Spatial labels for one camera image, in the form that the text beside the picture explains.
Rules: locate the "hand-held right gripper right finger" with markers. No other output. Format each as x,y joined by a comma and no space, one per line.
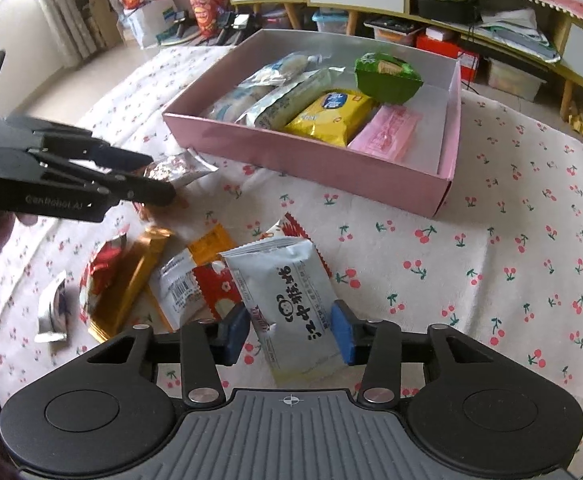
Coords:
344,332

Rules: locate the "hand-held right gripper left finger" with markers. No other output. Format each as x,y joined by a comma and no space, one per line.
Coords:
234,332

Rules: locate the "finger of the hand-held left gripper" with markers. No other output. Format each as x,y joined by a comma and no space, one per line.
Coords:
151,191
121,157

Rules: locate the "orange brown snack packet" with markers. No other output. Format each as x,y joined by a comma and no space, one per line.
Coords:
146,211

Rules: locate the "red white snack packet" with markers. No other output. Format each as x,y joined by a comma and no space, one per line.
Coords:
206,285

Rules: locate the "white black-print snack packet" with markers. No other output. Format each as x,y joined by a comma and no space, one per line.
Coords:
291,305

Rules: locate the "gold long snack packet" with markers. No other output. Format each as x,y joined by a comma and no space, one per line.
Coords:
126,280

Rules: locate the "red zigzag-edged snack packet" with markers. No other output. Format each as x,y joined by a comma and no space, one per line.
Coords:
296,225

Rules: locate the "small silver snack packet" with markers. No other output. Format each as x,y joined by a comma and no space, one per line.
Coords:
53,310

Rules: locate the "pink cardboard box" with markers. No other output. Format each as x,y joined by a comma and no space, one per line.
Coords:
296,160

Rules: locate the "long white cracker packet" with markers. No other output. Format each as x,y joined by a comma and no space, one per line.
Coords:
289,97

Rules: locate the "yellow snack packet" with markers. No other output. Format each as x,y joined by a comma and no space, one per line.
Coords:
329,117

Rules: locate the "pink snack packet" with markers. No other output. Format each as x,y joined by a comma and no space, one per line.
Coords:
386,132

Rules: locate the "green snack packet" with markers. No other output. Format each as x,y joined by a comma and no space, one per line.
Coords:
386,85

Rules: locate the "white paper bag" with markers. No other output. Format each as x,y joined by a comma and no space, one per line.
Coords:
146,25

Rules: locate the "green flat object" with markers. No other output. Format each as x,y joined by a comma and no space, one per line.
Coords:
174,30

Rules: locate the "cherry printed cloth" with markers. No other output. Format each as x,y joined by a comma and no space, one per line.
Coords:
471,260

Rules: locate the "beige curtain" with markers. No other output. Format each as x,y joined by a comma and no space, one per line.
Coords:
66,5

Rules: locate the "red printed gift bag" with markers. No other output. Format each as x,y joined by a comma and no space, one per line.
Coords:
204,7

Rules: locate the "black small tripod device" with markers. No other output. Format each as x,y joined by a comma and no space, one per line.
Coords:
234,25

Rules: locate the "blue-lidded plastic box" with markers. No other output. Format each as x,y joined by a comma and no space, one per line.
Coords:
331,22

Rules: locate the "dark-lidded plastic box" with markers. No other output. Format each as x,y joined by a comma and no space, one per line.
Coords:
391,30

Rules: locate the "clear plastic storage box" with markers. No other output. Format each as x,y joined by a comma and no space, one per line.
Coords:
514,80

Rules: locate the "white green paper pile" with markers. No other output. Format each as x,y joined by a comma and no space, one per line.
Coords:
519,30

